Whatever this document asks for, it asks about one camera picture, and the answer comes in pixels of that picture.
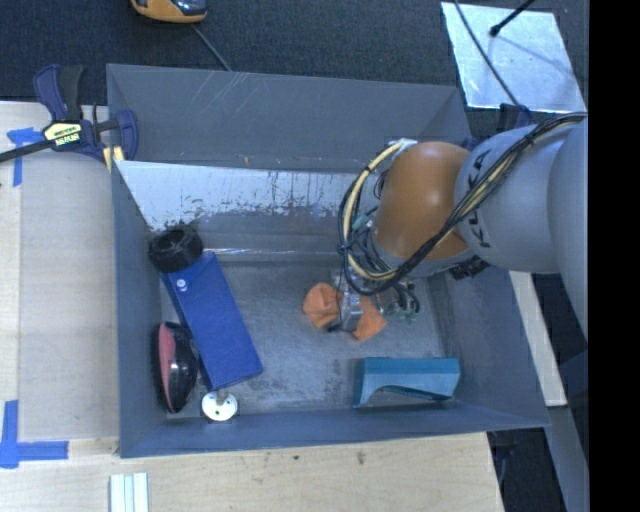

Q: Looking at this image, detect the orange cloth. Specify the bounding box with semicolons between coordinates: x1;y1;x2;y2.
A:
302;282;389;343

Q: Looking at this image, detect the teal foam block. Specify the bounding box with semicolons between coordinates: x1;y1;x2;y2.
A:
351;356;462;410

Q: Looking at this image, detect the blue box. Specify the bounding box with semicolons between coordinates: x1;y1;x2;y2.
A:
160;250;265;393

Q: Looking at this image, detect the white round knob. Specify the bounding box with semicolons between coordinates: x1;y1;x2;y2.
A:
200;389;240;423

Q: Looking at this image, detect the red and black brush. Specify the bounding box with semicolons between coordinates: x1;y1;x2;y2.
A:
151;321;202;415

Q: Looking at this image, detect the grey metal bin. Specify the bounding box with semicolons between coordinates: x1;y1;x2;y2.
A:
105;63;552;460

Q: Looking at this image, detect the black cylinder on white bracket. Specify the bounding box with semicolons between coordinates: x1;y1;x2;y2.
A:
449;259;491;281

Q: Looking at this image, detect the black rubber ring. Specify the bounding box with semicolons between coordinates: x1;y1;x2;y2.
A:
147;224;205;274

